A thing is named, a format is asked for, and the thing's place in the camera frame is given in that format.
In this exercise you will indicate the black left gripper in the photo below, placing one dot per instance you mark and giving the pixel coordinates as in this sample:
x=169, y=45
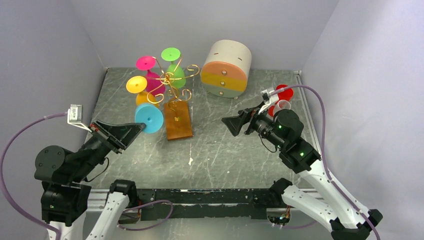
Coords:
x=120, y=135

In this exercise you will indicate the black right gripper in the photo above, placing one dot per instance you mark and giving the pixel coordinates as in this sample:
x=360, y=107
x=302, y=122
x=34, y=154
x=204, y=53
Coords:
x=235, y=123

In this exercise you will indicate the blue plastic wine glass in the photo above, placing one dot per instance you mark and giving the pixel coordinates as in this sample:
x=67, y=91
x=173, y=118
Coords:
x=151, y=116

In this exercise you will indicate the clear plastic wine glass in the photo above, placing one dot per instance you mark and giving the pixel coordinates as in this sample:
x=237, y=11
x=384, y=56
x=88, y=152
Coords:
x=281, y=105

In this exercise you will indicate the orange plastic wine glass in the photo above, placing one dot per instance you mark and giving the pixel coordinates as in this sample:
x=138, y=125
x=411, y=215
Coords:
x=138, y=85

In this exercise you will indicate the magenta plastic wine glass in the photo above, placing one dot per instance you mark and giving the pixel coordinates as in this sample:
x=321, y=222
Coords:
x=155, y=86

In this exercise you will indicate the green plastic wine glass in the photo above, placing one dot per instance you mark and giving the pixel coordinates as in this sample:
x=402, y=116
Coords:
x=172, y=55

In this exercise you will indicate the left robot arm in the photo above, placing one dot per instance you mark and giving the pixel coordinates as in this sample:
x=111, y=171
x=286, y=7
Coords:
x=62, y=173

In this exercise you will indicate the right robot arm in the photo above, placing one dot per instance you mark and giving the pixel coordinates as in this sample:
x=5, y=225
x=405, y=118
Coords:
x=339, y=212

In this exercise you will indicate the red plastic wine glass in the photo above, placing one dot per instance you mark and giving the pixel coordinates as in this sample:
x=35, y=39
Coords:
x=284, y=95

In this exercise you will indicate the round pastel drawer cabinet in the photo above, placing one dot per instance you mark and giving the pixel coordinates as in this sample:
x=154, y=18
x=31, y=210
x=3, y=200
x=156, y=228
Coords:
x=226, y=69

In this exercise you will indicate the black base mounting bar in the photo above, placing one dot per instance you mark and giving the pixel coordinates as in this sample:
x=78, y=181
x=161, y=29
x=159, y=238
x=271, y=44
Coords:
x=254, y=203

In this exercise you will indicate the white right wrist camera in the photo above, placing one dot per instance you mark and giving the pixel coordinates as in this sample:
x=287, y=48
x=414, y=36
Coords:
x=270, y=97

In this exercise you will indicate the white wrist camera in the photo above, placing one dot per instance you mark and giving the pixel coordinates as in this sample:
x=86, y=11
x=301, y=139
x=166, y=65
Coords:
x=75, y=117
x=270, y=97

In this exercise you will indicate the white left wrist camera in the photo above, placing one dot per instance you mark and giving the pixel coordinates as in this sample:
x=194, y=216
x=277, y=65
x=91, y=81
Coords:
x=75, y=117

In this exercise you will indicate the gold wire wine glass rack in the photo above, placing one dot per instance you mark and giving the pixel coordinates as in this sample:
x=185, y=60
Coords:
x=173, y=103

